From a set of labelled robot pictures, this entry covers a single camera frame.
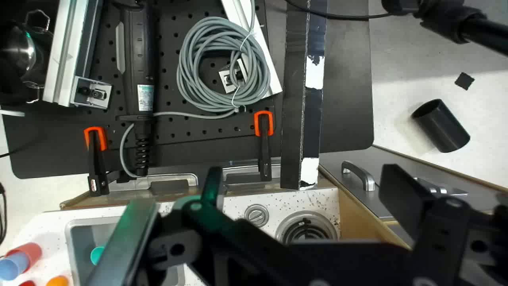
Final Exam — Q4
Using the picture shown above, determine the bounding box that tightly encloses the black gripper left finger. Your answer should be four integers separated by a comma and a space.
148, 165, 252, 269

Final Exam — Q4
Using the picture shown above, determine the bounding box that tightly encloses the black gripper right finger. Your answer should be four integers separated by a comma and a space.
380, 163, 508, 266

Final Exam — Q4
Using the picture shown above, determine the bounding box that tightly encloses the grey toy sink basin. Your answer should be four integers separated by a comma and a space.
66, 212, 188, 286

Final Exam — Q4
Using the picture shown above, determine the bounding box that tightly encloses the orange plastic cup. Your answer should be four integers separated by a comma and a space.
45, 274, 72, 286

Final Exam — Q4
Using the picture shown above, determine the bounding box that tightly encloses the blue plastic cup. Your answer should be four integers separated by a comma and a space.
0, 252, 31, 282

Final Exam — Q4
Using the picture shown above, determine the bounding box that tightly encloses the grey round stove knob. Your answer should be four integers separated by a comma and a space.
244, 203, 272, 228

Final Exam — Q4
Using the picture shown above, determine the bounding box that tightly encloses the black perforated breadboard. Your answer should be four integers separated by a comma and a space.
2, 0, 375, 181

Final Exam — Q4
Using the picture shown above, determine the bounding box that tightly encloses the black cylinder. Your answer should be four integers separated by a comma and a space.
412, 98, 472, 154

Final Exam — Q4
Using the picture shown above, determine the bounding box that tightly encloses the wooden toy kitchen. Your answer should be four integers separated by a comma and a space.
58, 144, 508, 286

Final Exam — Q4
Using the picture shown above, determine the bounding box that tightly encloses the black coil stove burner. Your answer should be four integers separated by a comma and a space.
275, 209, 341, 246

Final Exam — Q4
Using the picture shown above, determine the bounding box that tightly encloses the white printed tag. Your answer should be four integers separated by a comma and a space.
220, 55, 252, 95

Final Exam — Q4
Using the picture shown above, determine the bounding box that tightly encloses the black upright bar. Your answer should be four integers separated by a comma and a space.
280, 0, 328, 190

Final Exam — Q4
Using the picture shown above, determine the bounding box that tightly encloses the small black square piece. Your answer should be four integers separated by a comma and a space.
453, 69, 477, 92

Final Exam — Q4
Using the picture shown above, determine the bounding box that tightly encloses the black handheld power tool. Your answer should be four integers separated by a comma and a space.
118, 0, 160, 179

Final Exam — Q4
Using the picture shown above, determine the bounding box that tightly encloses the white flat bar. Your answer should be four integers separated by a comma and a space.
221, 0, 285, 98

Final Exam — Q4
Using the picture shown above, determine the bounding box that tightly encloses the black pole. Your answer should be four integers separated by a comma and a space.
380, 0, 508, 57

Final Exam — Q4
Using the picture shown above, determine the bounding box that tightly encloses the black shiny round device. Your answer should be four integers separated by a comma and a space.
0, 6, 55, 104

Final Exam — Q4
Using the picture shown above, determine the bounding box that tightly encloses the silver door handle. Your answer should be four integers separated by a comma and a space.
341, 160, 379, 193

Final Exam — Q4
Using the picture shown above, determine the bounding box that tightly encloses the orange handled black clamp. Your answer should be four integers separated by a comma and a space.
253, 109, 277, 182
83, 125, 118, 195

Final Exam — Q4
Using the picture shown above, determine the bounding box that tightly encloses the grey coiled cable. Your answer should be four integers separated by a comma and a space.
118, 14, 274, 181

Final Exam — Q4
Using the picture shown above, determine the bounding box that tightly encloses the aluminium extrusion rail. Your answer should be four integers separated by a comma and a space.
42, 0, 115, 109

